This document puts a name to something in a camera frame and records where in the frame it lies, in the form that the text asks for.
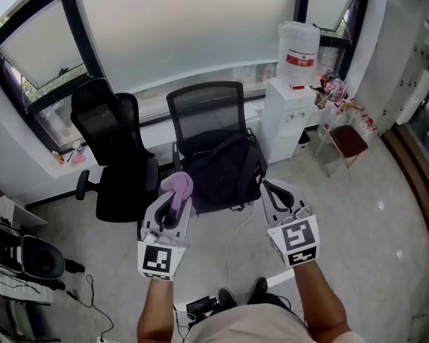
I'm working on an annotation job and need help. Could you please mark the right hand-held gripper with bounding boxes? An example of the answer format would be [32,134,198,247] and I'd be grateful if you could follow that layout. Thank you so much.
[260,179,322,269]

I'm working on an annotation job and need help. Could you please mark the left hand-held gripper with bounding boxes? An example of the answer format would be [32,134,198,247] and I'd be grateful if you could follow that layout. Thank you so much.
[137,192,194,282]

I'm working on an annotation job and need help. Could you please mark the purple cloth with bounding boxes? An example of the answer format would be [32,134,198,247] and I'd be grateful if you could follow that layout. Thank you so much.
[159,171,194,218]

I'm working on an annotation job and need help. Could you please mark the black mesh office chair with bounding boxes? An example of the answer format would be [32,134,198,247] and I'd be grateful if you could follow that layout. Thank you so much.
[166,80,269,216]

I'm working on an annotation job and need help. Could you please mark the person's left forearm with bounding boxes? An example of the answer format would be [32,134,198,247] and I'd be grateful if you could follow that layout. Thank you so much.
[136,279,176,343]

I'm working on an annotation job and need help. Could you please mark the person's right forearm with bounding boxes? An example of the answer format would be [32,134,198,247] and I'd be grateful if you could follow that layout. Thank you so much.
[292,261,353,339]

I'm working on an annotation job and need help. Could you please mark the small black bin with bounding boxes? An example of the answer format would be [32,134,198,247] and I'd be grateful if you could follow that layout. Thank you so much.
[297,129,312,151]

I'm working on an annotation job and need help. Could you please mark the black backpack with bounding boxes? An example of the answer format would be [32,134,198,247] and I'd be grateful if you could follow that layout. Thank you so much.
[182,129,269,212]

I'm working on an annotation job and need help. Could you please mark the white water dispenser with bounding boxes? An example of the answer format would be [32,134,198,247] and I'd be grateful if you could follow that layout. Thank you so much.
[260,78,317,164]

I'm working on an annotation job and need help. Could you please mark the black high-back office chair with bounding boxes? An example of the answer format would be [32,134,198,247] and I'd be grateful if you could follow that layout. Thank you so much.
[70,77,162,224]

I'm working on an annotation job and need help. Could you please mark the brown seat folding chair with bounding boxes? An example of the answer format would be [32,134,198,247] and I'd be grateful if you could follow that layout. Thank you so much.
[314,118,369,178]

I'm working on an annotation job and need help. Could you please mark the person's right black shoe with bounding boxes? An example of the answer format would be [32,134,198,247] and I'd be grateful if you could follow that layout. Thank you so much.
[249,277,269,300]

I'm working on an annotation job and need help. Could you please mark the person's black shoe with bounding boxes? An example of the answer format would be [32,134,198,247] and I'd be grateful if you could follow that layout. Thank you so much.
[249,277,269,300]
[217,287,237,309]

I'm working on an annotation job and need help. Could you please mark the black box device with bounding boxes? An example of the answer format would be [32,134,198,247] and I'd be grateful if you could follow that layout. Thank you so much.
[184,294,220,327]

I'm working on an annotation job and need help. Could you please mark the person's left black shoe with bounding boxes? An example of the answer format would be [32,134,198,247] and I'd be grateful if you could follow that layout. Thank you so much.
[217,287,237,309]

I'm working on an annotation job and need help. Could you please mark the black boots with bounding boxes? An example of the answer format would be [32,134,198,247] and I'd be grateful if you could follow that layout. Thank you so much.
[63,258,87,274]

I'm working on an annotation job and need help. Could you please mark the pile of clear plastic bottles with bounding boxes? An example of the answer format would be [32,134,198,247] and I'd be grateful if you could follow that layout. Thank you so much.
[321,101,379,139]

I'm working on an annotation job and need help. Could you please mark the person's beige shirt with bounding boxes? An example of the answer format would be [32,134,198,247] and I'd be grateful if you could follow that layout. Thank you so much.
[185,304,365,343]

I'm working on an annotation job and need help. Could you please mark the clear bag with items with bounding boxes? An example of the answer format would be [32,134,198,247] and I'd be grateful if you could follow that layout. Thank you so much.
[320,69,348,104]

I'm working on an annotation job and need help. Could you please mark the white shelf unit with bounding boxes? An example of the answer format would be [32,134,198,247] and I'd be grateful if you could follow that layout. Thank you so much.
[0,194,49,230]

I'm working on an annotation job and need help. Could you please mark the clear water jug red label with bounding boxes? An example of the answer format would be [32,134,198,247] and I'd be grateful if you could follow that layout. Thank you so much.
[275,20,321,87]

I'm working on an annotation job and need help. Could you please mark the white locker cabinet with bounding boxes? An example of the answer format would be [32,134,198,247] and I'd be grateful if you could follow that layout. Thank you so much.
[374,0,429,130]

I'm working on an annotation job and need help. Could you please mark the white floor cable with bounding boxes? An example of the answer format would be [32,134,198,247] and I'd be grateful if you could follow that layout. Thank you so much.
[225,204,258,292]

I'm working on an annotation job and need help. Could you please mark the thin black floor cable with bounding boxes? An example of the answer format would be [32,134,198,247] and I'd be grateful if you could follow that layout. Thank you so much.
[66,274,114,339]

